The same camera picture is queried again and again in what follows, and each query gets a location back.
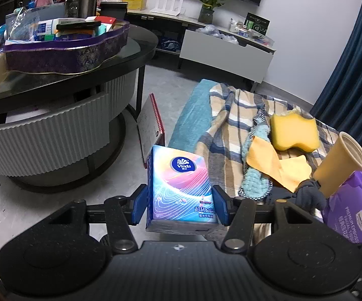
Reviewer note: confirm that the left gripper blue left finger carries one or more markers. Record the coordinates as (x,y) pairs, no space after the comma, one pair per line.
(140,201)

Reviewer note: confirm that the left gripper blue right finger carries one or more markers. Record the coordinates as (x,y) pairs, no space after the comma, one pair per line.
(223,205)

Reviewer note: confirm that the teal knitted cloth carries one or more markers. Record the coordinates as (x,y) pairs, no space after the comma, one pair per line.
(256,183)

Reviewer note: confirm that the Vinda tissue pack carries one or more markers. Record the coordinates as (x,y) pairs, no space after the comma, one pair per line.
(180,198)

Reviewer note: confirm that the dark navy cloth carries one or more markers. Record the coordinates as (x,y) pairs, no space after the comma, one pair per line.
(308,197)

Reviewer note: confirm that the yellow sponge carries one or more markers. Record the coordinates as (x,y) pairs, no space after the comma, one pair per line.
(292,130)

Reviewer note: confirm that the yellow cleaning cloth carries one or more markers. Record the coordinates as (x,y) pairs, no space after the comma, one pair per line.
(289,172)

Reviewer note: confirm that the red desk calendar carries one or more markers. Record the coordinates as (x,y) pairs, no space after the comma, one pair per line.
(150,128)

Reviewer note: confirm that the teal cushion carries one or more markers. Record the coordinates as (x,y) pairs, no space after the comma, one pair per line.
(195,118)

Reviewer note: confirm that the plaid blanket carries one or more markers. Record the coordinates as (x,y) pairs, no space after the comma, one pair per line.
(233,111)

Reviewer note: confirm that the round black coffee table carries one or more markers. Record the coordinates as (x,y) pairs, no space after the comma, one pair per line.
(59,132)

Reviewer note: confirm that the purple tissue package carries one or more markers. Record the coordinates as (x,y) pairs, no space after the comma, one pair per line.
(343,212)

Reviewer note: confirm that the beige paper cup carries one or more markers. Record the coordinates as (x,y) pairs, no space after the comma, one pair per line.
(344,158)

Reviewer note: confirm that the white TV cabinet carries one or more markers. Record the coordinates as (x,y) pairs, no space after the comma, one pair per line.
(179,36)

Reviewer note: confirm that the purple decorative tray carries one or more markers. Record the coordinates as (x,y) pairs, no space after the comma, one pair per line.
(65,57)

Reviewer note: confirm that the black green sign card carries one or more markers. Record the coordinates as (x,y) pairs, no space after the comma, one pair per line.
(256,23)

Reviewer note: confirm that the white router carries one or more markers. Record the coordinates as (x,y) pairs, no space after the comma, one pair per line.
(168,7)

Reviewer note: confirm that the yellow box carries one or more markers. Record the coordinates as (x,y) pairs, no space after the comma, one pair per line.
(136,4)

